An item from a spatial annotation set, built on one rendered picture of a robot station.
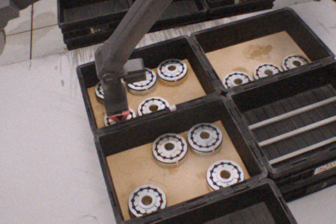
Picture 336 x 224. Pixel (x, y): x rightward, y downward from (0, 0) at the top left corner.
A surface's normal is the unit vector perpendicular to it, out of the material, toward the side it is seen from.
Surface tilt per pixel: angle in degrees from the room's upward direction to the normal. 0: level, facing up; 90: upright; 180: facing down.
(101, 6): 0
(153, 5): 105
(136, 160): 0
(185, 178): 0
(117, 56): 97
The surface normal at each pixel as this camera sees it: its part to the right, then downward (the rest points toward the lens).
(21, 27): -0.09, -0.66
